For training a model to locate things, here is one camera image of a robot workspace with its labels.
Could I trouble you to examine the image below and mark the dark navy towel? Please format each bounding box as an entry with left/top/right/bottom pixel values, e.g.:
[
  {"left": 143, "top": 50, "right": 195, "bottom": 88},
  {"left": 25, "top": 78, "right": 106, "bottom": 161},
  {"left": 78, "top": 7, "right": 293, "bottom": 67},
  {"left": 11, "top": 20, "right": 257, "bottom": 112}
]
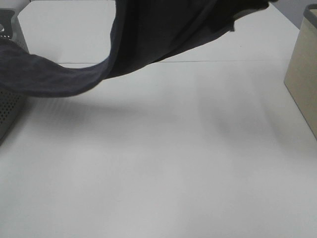
[{"left": 0, "top": 0, "right": 269, "bottom": 98}]

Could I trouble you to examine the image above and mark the beige fabric storage bin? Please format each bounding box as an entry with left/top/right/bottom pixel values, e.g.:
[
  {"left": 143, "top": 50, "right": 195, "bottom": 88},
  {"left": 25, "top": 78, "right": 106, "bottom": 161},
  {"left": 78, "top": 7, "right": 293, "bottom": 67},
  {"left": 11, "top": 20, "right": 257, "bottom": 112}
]
[{"left": 284, "top": 4, "right": 317, "bottom": 136}]

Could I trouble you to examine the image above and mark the grey perforated plastic basket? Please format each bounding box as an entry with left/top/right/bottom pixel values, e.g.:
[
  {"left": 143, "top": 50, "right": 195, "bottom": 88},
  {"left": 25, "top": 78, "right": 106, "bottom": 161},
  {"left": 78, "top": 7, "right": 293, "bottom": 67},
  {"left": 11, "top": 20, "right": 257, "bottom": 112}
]
[{"left": 0, "top": 8, "right": 29, "bottom": 143}]

